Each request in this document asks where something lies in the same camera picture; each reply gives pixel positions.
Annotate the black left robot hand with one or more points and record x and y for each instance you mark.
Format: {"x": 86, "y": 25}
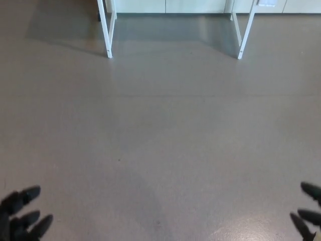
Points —
{"x": 12, "y": 221}

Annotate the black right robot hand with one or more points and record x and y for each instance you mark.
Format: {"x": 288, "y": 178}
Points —
{"x": 312, "y": 221}

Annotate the white desk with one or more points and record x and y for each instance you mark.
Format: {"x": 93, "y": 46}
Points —
{"x": 109, "y": 37}

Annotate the white cabinet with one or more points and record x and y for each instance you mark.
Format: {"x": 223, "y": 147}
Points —
{"x": 188, "y": 5}

